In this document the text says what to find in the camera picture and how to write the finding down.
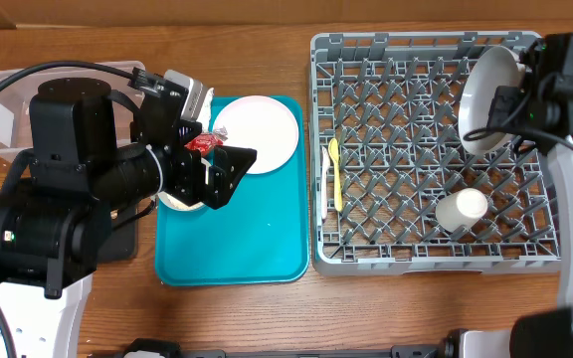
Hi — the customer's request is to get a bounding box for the black waste bin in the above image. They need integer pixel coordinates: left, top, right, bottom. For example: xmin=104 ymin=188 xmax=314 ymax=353
xmin=97 ymin=221 xmax=138 ymax=264

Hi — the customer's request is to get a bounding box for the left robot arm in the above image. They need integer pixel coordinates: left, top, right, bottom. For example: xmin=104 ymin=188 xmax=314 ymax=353
xmin=0 ymin=78 xmax=257 ymax=357

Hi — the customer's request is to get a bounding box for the large white round plate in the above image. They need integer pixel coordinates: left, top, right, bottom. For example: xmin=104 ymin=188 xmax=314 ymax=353
xmin=213 ymin=95 xmax=299 ymax=175

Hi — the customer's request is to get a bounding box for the white ceramic mug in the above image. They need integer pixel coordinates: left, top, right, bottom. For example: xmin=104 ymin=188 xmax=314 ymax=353
xmin=435 ymin=188 xmax=488 ymax=232

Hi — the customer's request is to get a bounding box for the clear plastic waste bin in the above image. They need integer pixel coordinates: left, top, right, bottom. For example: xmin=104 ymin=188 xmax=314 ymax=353
xmin=0 ymin=61 xmax=145 ymax=162

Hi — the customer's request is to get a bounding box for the teal plastic serving tray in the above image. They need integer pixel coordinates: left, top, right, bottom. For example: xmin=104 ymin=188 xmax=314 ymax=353
xmin=154 ymin=94 xmax=311 ymax=287

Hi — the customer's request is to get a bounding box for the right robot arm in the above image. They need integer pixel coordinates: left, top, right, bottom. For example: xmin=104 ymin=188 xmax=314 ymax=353
xmin=485 ymin=33 xmax=573 ymax=357

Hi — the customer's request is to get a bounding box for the crumpled white paper napkin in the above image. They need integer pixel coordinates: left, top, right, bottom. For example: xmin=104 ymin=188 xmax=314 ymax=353
xmin=199 ymin=88 xmax=214 ymax=130

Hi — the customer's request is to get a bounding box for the red snack wrapper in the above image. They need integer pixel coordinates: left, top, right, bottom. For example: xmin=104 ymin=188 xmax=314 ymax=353
xmin=185 ymin=127 xmax=228 ymax=157

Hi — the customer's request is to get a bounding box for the yellow plastic spoon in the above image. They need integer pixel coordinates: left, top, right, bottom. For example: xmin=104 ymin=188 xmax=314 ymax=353
xmin=327 ymin=138 xmax=343 ymax=213

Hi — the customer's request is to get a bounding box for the grey bowl of rice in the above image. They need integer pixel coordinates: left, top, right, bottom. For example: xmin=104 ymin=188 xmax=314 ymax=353
xmin=158 ymin=192 xmax=204 ymax=212

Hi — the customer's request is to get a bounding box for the grey round plate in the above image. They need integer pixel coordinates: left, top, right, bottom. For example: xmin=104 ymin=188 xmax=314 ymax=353
xmin=458 ymin=46 xmax=525 ymax=155

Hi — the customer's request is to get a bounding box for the grey plastic dishwasher rack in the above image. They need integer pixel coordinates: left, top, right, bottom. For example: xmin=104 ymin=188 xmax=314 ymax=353
xmin=309 ymin=31 xmax=561 ymax=275

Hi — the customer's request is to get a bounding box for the pale pink plastic fork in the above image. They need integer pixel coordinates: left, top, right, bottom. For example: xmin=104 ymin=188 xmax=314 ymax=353
xmin=320 ymin=146 xmax=330 ymax=221

